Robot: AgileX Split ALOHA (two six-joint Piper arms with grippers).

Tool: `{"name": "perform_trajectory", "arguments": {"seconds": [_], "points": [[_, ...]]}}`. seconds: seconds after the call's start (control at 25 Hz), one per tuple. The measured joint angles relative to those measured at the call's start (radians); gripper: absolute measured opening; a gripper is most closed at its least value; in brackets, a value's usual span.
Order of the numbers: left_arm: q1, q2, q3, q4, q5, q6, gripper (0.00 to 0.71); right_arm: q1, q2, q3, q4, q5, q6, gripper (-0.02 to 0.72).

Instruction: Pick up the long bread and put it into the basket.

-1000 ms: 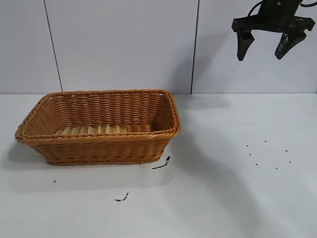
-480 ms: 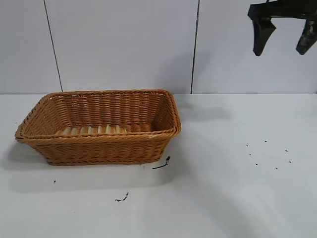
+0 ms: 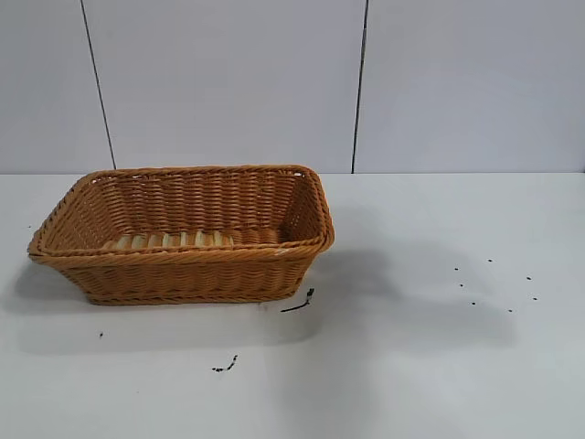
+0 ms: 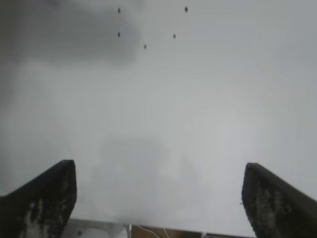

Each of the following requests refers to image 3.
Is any long striped bread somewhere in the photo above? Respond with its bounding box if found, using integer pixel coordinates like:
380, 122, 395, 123
101, 230, 236, 252

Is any brown wicker basket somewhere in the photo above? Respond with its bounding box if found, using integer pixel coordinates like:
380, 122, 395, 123
28, 164, 336, 306

